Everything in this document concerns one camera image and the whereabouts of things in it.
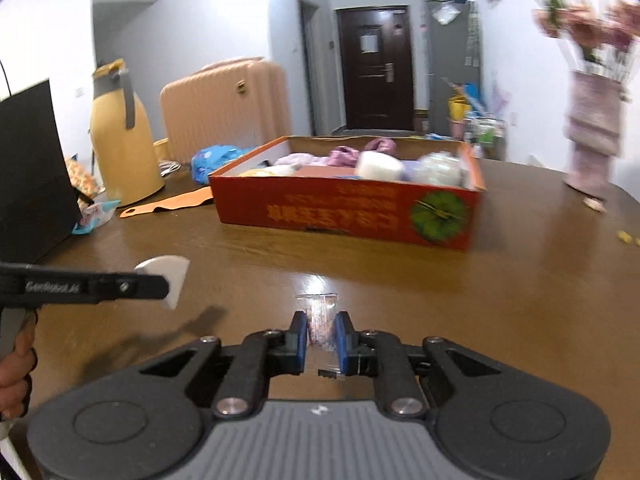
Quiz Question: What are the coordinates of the clear plastic packet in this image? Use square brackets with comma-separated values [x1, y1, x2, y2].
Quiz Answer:
[296, 292, 342, 379]

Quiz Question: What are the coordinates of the white piece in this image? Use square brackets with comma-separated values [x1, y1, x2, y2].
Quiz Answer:
[134, 255, 191, 310]

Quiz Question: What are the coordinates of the orange cardboard box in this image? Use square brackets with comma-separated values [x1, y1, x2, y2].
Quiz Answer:
[208, 136, 485, 250]

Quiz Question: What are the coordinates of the white round sponge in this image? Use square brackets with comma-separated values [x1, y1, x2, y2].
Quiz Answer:
[355, 151, 405, 181]

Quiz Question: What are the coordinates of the purple fluffy plush toy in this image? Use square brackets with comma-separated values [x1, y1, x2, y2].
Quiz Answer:
[276, 146, 360, 168]

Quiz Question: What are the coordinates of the pale green fluffy ball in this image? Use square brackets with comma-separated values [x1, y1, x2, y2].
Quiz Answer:
[411, 152, 466, 188]

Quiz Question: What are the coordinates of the pink satin bow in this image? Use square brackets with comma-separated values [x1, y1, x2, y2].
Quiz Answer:
[363, 136, 396, 155]

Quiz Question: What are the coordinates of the person's left hand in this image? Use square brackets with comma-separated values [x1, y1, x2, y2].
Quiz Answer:
[0, 312, 38, 422]

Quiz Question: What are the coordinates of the black paper bag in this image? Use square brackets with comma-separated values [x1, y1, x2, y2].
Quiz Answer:
[0, 81, 80, 263]

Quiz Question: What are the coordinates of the small candy packet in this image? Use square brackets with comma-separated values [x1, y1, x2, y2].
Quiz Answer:
[72, 200, 119, 235]

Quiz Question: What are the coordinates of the yellow thermos jug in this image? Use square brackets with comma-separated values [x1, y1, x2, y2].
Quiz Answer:
[90, 58, 164, 207]

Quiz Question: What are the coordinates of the orange plastic comb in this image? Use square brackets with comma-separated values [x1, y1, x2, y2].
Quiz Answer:
[119, 186, 213, 219]

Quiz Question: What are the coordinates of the blue tissue pack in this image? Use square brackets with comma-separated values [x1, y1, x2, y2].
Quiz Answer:
[191, 144, 252, 185]

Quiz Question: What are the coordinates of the yellow bucket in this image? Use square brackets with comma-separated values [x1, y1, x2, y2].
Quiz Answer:
[448, 94, 472, 122]

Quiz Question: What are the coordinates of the pink ribbed suitcase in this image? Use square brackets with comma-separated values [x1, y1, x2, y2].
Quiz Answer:
[160, 58, 292, 164]

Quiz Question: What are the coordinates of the dark brown entrance door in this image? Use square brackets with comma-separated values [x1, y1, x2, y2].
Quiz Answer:
[336, 6, 414, 131]

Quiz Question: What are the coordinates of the pink textured vase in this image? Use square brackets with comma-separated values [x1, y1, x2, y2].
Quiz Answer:
[564, 70, 623, 200]

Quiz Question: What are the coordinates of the grey refrigerator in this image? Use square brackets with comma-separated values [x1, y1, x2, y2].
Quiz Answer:
[423, 0, 482, 136]

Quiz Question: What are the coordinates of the wire storage rack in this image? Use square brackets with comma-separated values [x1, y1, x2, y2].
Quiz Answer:
[464, 115, 506, 160]

